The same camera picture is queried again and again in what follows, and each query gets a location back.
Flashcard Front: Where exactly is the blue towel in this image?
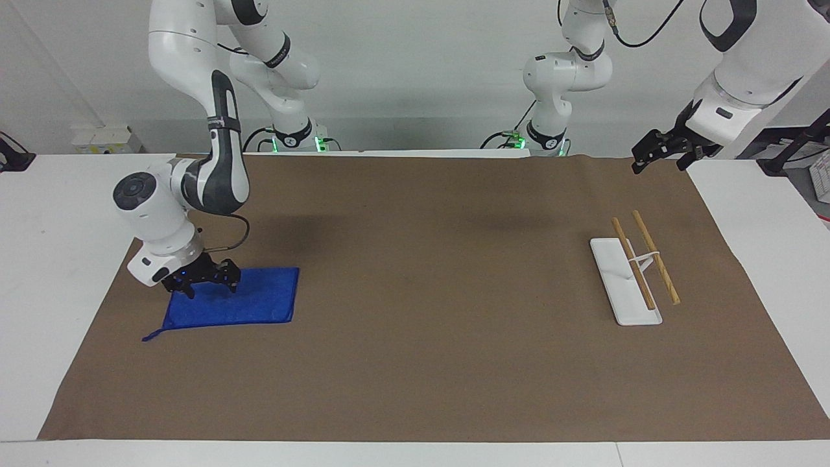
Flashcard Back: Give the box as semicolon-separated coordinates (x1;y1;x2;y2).
142;267;300;342

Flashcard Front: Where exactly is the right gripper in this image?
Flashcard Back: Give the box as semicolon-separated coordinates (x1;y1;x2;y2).
161;251;243;300

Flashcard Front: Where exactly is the black cable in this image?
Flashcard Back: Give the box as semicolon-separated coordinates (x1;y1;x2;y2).
195;214;252;254
242;126;276;154
602;0;687;49
481;97;540;150

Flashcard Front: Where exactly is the black stand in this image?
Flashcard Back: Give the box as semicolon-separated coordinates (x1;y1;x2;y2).
761;107;830;177
0;132;37;173

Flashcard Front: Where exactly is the white rack with wooden bars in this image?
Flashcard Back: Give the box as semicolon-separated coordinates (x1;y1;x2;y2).
589;209;682;327

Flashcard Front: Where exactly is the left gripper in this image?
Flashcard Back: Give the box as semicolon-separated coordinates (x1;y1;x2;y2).
632;119;723;175

